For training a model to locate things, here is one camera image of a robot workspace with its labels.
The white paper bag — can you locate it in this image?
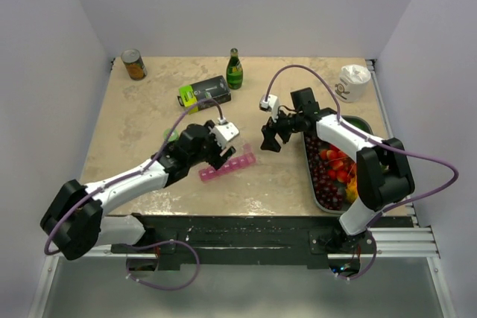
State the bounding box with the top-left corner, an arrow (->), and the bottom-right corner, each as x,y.
335,64 -> 371,103

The green black product box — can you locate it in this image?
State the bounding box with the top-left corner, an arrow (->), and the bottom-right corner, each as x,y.
177,75 -> 232,109

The green lime fruit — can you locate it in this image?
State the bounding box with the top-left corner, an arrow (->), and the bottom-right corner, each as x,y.
347,118 -> 368,131

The green lid small jar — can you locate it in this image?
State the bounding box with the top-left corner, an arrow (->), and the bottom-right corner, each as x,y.
163,128 -> 179,142

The grey fruit tray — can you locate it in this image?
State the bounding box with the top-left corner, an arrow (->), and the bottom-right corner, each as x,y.
303,133 -> 351,214

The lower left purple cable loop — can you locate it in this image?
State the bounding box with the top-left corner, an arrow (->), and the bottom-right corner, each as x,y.
125,240 -> 200,291

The purple cable loop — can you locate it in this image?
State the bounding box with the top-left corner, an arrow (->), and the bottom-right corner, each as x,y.
125,240 -> 200,291
335,238 -> 379,282

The red apples cluster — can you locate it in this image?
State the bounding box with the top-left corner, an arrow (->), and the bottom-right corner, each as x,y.
319,145 -> 356,184

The pink weekly pill organizer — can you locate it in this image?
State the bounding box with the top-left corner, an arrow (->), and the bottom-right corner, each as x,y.
198,143 -> 256,182

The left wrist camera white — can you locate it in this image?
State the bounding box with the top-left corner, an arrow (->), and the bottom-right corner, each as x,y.
211,118 -> 239,149

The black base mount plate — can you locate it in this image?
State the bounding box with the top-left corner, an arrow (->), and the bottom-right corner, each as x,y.
110,213 -> 377,271

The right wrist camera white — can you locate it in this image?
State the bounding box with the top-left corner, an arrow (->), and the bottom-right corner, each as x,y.
259,95 -> 280,121

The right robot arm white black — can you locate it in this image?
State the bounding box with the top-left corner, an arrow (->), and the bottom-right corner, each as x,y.
259,88 -> 415,253

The aluminium frame rail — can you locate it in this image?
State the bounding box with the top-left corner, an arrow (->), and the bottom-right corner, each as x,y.
63,228 -> 437,265

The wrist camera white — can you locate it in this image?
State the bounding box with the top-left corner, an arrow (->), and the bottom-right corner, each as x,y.
211,118 -> 239,149
259,95 -> 280,121

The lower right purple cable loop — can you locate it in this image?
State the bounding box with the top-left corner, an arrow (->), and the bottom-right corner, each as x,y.
335,238 -> 379,282

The yellow orange dragon fruit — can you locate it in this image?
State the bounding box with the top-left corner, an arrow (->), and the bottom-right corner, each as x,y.
345,177 -> 358,204

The tin can fruit label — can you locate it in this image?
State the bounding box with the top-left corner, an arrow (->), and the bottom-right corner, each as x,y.
121,48 -> 147,80

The red grape bunch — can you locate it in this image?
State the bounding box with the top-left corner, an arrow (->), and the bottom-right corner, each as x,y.
303,133 -> 344,212

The green glass bottle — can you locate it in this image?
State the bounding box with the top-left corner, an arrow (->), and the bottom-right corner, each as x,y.
226,48 -> 244,89

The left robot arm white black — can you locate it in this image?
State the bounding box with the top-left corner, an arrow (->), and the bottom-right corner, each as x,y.
40,121 -> 239,261

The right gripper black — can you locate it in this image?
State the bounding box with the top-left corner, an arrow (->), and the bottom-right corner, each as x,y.
261,104 -> 303,153

